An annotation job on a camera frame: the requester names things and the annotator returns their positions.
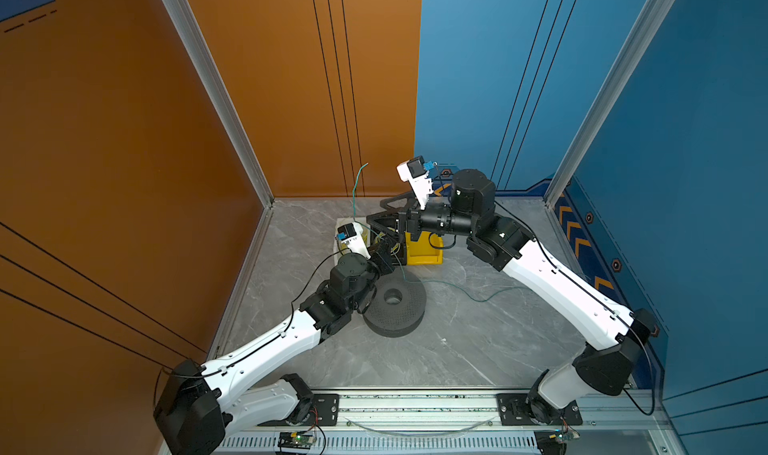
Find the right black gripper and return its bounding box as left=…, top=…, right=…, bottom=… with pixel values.
left=370, top=188, right=480, bottom=245

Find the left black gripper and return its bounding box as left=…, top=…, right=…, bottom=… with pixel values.
left=346, top=237, right=393, bottom=315

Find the green cable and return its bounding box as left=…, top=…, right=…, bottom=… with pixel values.
left=350, top=162, right=529, bottom=304

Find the grey perforated cable spool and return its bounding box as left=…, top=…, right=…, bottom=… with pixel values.
left=363, top=273, right=427, bottom=338

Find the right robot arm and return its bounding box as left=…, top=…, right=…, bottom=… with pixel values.
left=366, top=159, right=658, bottom=425

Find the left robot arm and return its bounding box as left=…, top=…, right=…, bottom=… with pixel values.
left=153, top=238, right=396, bottom=454

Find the yellow plastic bin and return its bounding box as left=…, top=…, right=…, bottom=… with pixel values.
left=405, top=231, right=444, bottom=266

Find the white plastic bin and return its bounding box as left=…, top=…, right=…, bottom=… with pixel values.
left=335, top=218, right=370, bottom=259

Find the left green circuit board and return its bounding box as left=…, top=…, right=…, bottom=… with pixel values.
left=276, top=432, right=318, bottom=454

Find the right circuit board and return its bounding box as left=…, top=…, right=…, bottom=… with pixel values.
left=549, top=428, right=581, bottom=444

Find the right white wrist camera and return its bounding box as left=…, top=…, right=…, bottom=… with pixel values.
left=397, top=156, right=437, bottom=210

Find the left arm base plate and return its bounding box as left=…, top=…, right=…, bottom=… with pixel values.
left=259, top=393, right=340, bottom=428

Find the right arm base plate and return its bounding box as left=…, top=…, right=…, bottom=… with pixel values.
left=496, top=393, right=583, bottom=426

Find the aluminium mounting rail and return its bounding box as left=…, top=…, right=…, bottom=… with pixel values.
left=210, top=387, right=686, bottom=454

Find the left aluminium corner post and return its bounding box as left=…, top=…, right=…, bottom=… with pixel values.
left=161, top=0, right=274, bottom=209

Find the aluminium corner post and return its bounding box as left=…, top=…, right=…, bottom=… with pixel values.
left=161, top=0, right=274, bottom=209
left=543, top=0, right=676, bottom=209

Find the right aluminium corner post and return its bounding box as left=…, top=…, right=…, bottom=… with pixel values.
left=543, top=0, right=676, bottom=209

